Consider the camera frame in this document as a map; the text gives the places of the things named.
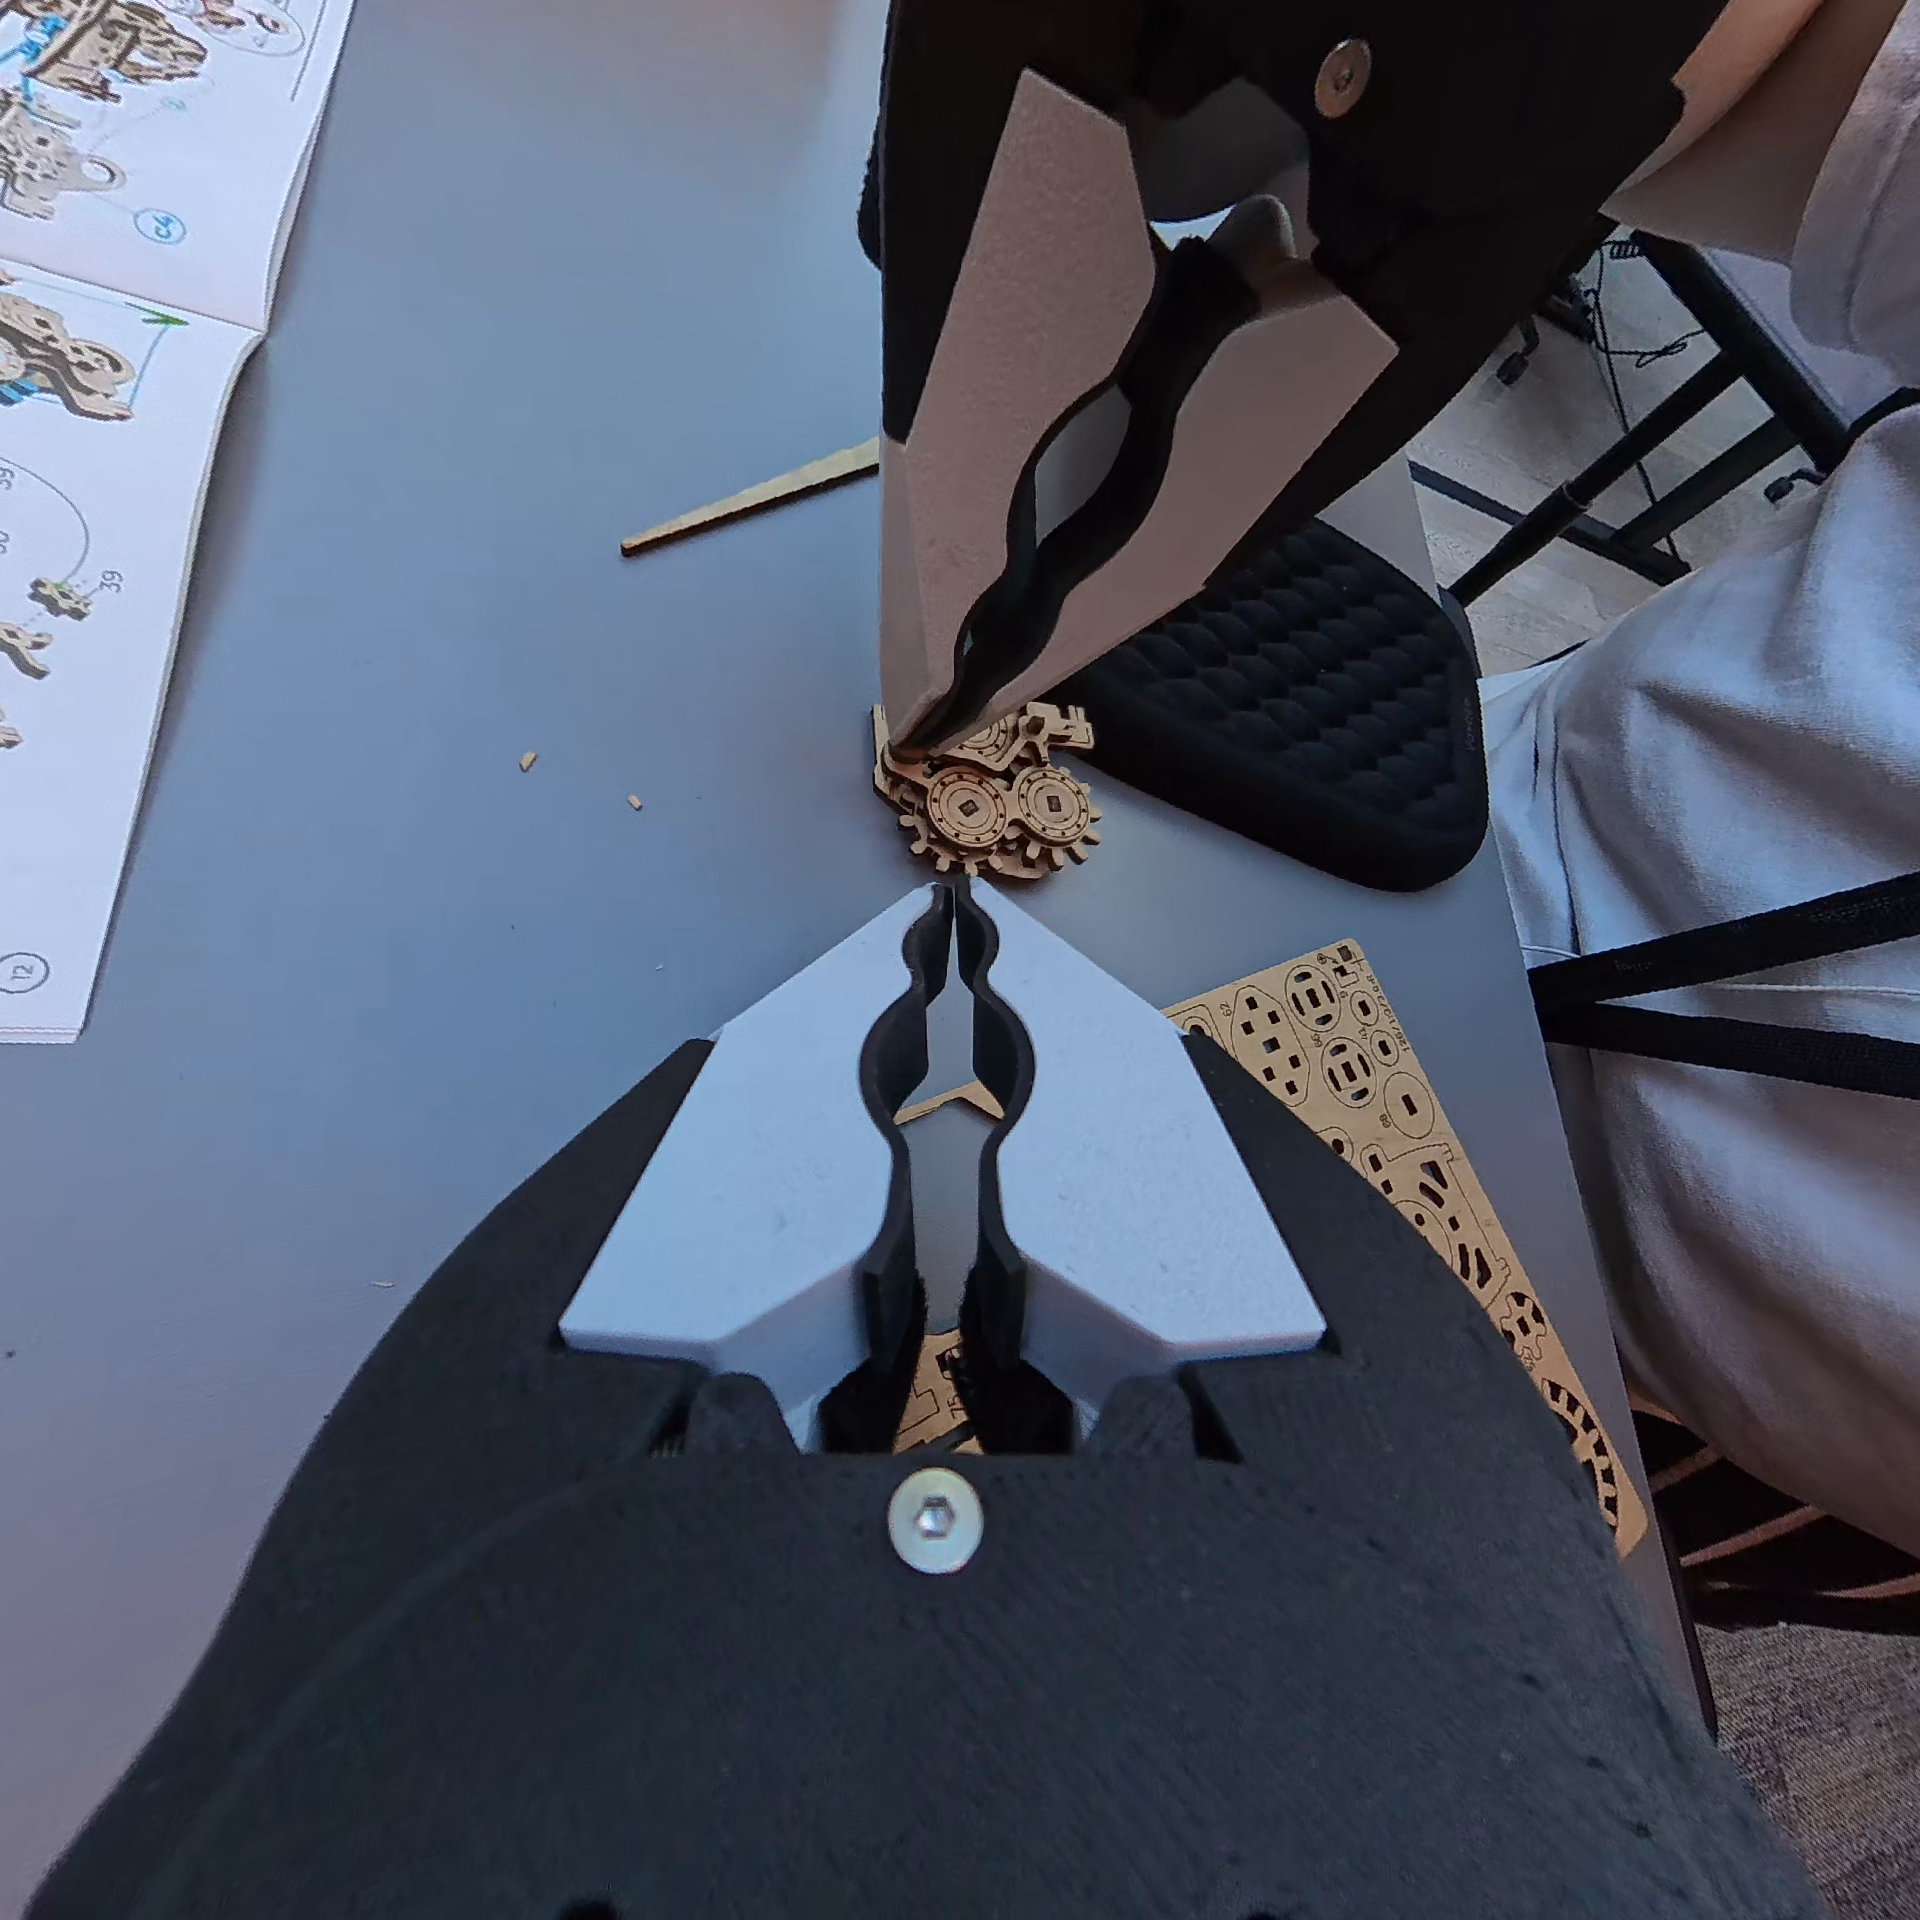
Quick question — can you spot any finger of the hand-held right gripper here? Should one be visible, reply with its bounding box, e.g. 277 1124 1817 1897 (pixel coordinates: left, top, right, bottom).
872 67 1174 753
918 238 1407 749

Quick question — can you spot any black strap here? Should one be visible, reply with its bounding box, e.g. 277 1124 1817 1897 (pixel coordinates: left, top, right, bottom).
1527 873 1920 1115

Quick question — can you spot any white instruction booklet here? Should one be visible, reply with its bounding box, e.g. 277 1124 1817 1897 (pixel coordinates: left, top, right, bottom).
0 0 359 1046

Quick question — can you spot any person's right forearm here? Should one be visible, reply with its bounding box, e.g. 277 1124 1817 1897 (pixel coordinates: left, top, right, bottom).
1601 0 1894 257

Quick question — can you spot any person's pale clothing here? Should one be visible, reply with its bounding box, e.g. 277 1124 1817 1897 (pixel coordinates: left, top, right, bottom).
1477 0 1920 1548

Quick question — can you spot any thin wooden stick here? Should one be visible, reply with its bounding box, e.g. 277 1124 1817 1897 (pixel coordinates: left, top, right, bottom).
619 434 884 559

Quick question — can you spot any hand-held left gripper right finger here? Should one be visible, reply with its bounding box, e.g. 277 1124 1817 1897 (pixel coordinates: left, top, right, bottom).
957 881 1333 1453

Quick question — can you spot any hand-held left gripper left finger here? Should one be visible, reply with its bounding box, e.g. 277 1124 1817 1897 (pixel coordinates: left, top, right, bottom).
555 882 956 1453

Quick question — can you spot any grey desk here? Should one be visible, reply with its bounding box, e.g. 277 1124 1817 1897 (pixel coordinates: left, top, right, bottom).
0 0 1718 1920

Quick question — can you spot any laser-cut wooden parts sheet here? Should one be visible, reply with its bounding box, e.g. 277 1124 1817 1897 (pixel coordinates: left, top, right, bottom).
896 937 1647 1567

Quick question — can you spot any black metal stand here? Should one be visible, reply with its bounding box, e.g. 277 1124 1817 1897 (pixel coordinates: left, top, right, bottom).
1409 218 1862 607

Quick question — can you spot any wooden gear assembly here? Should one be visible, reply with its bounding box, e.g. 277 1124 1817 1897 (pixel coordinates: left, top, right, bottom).
871 695 1105 886

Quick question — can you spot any black mesh wrist rest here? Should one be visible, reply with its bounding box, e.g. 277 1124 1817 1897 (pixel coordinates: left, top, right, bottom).
1071 517 1491 895

